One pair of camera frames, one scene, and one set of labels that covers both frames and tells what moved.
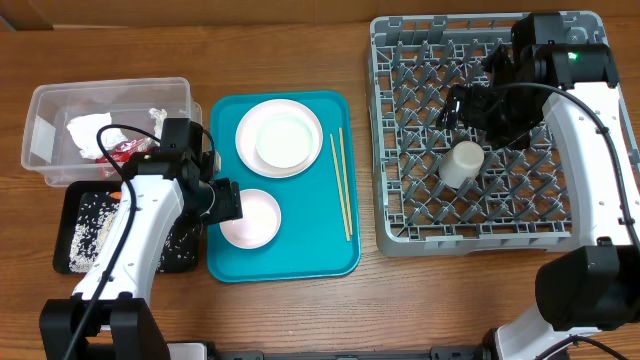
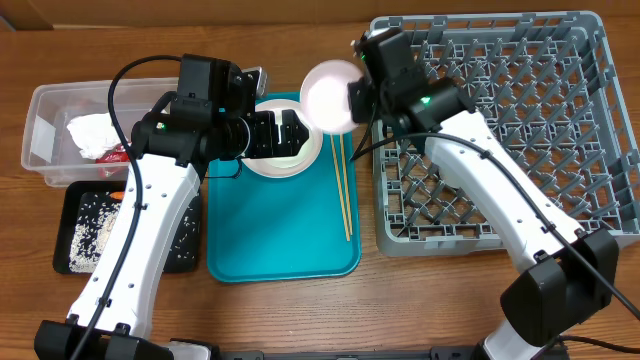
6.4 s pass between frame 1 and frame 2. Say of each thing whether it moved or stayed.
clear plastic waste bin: stayed
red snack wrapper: stayed
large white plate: stayed
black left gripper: moved
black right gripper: moved
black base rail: stayed
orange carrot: stayed
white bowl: moved
